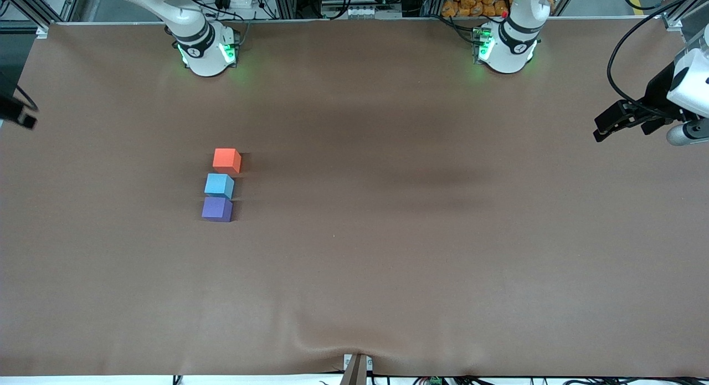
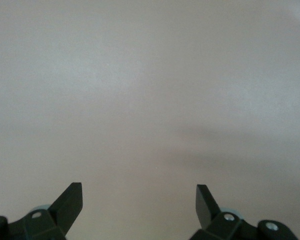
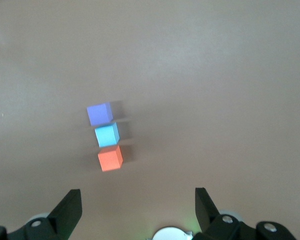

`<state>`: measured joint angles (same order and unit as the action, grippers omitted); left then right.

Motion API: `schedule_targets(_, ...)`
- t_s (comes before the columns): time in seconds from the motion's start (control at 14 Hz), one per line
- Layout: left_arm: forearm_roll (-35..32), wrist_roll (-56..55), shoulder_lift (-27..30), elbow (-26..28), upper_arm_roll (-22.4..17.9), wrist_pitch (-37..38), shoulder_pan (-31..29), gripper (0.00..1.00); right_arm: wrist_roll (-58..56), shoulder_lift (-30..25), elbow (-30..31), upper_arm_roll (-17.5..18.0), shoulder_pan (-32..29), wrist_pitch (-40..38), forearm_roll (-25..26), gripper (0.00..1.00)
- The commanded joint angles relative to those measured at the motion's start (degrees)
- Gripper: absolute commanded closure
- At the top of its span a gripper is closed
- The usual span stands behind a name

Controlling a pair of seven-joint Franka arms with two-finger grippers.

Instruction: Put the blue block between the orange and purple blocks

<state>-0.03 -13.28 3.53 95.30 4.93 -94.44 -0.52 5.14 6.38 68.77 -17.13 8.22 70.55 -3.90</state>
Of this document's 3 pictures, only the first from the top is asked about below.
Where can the blue foam block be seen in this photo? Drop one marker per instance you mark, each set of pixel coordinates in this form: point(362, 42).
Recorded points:
point(219, 185)

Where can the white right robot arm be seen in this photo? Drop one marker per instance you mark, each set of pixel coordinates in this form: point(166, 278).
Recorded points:
point(199, 47)

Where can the orange foam block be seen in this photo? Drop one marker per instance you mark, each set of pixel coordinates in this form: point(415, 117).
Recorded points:
point(226, 160)

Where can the purple foam block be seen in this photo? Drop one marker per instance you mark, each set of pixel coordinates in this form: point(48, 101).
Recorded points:
point(216, 210)

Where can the orange bag bundle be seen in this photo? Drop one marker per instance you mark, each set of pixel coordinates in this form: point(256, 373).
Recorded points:
point(471, 0)

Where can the brown table mat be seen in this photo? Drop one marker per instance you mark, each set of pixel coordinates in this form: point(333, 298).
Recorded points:
point(388, 274)

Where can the white power strip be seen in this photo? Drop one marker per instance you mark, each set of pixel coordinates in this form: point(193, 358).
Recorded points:
point(360, 11)

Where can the green terminal connector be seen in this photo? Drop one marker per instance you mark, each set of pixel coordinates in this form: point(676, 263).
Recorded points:
point(435, 380)

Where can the metal corner bracket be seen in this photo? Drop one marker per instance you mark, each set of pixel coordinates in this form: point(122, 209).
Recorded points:
point(42, 31)
point(672, 22)

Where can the aluminium frame post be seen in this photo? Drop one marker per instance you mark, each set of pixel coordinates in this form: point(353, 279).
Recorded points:
point(27, 5)
point(285, 0)
point(432, 0)
point(72, 0)

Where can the brown post with bracket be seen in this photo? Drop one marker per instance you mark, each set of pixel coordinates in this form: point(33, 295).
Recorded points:
point(355, 371)

